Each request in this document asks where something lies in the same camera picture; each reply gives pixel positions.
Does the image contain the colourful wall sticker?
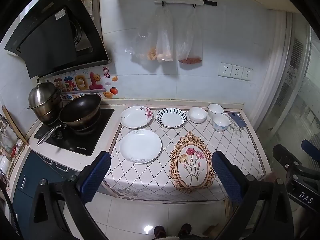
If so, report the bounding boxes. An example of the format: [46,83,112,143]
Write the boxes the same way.
[44,65,119,101]

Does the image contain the black wok with handle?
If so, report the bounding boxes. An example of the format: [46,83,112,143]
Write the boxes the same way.
[37,94,101,146]

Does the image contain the black induction cooktop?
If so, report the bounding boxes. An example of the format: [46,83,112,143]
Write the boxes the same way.
[39,108,114,157]

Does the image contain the plastic bag with fruit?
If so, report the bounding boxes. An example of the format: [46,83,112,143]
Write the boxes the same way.
[127,2,174,62]

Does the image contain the white plate blue leaf pattern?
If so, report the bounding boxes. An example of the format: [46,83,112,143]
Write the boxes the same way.
[157,108,187,128]

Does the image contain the black range hood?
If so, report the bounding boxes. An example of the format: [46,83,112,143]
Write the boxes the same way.
[5,0,111,77]

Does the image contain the glass sliding door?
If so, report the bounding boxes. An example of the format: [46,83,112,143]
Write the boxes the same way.
[257,14,319,179]

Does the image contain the white wall socket strip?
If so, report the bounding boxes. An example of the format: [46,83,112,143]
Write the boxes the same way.
[218,62,253,81]

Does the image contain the stainless steel steamer pot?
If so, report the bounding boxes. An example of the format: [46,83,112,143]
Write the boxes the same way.
[28,81,63,125]

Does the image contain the patterned table mat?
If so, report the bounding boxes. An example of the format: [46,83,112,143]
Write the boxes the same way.
[104,108,270,202]

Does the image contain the large white plate grey pattern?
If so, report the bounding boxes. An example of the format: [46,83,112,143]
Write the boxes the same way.
[119,129,162,164]

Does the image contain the wall hook rail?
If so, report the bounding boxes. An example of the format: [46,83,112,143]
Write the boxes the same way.
[153,0,217,7]

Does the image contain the white plate pink flowers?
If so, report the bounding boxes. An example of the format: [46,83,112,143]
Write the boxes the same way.
[120,106,153,129]

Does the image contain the white bowl blue spots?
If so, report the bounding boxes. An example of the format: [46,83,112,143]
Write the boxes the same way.
[212,114,230,132]

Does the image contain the plain white bowl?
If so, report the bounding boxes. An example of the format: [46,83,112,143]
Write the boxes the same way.
[188,107,207,124]

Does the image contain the blue smartphone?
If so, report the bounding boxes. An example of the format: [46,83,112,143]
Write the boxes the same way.
[228,112,247,128]

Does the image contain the white bowl dark rim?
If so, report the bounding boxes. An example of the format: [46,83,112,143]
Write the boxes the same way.
[208,103,224,118]

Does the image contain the plastic bag red contents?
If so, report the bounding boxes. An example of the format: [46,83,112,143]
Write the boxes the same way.
[176,5,203,64]

